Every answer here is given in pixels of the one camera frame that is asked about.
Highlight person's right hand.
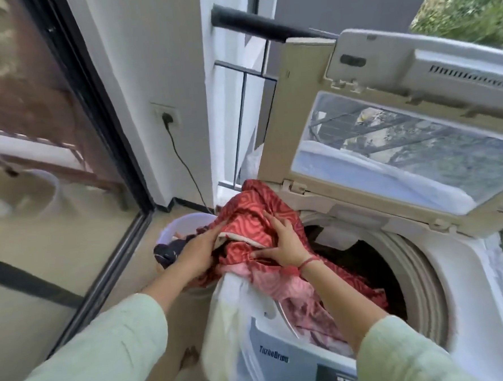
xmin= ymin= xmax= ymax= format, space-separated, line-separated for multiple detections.
xmin=248 ymin=208 xmax=313 ymax=271

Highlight person's left hand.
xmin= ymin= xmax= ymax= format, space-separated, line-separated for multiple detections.
xmin=171 ymin=221 xmax=233 ymax=281

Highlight red patterned cloth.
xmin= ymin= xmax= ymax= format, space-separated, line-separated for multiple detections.
xmin=192 ymin=171 xmax=392 ymax=357

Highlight person's right forearm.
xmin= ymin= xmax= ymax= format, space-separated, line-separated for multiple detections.
xmin=299 ymin=247 xmax=485 ymax=381

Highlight person's left forearm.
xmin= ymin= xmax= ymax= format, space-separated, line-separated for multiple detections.
xmin=0 ymin=259 xmax=213 ymax=381

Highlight white laundry basket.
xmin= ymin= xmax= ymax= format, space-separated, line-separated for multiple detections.
xmin=151 ymin=212 xmax=224 ymax=293

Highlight red thread wristband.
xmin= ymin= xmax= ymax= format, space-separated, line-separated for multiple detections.
xmin=297 ymin=255 xmax=323 ymax=276

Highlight dark clothes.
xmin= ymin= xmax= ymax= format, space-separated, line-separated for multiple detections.
xmin=153 ymin=234 xmax=206 ymax=269

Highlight white plastic machine cover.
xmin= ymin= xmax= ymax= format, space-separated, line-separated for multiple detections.
xmin=189 ymin=130 xmax=503 ymax=381

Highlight white top-load washing machine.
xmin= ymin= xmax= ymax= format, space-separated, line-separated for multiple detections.
xmin=191 ymin=169 xmax=503 ymax=381

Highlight washing machine lid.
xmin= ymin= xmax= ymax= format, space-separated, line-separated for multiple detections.
xmin=248 ymin=19 xmax=503 ymax=252

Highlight black metal railing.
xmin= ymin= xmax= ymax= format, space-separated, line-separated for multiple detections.
xmin=207 ymin=0 xmax=349 ymax=193

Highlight glass sliding door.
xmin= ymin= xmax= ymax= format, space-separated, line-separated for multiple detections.
xmin=0 ymin=0 xmax=164 ymax=361

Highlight green plants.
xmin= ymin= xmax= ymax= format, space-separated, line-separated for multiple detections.
xmin=408 ymin=0 xmax=503 ymax=56

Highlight black power cable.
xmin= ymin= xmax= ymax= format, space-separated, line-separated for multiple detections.
xmin=162 ymin=110 xmax=215 ymax=217

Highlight wall power socket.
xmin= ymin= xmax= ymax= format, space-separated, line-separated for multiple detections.
xmin=150 ymin=100 xmax=182 ymax=129

